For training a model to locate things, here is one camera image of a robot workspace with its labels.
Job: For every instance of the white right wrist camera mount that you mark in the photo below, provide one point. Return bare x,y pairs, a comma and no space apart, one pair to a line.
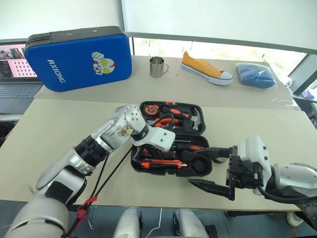
255,151

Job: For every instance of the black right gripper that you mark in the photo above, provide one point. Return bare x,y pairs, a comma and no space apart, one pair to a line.
244,173

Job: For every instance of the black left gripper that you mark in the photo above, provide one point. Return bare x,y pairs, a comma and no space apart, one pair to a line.
158,152

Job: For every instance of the blue cloth in plastic bag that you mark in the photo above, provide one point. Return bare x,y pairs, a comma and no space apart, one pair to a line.
256,77

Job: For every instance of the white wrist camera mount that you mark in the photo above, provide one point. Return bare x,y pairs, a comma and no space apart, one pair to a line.
255,151
161,137

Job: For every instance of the black tool case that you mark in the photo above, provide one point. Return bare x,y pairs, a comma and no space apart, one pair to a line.
200,171

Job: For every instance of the stainless steel mug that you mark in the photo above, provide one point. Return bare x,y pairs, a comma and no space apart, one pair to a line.
156,69

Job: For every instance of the blue zippered case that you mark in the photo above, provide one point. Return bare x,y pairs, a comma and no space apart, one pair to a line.
74,64

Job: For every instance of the orange black tape measure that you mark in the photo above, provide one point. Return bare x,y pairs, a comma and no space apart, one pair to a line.
151,109

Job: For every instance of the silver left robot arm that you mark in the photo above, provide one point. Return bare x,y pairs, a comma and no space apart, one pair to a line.
64,173

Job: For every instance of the grey rounded robot leg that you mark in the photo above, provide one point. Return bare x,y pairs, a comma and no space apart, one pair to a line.
189,224
128,224

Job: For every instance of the yellow canvas sneaker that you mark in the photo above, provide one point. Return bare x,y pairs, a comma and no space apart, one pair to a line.
200,68

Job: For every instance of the open laptop with pink screen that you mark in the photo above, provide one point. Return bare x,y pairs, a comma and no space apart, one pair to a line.
17,74

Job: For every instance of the white roller blind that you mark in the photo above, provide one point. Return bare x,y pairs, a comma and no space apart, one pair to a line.
62,15
223,17

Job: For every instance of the dark computer monitor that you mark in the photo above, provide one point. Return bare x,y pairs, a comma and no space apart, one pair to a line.
303,74

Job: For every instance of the orange black utility knife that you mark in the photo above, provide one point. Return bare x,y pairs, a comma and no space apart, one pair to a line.
161,164

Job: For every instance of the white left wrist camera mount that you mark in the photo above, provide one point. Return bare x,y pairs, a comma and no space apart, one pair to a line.
161,137

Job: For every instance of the small purple object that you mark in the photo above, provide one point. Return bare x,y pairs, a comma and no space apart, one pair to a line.
308,94

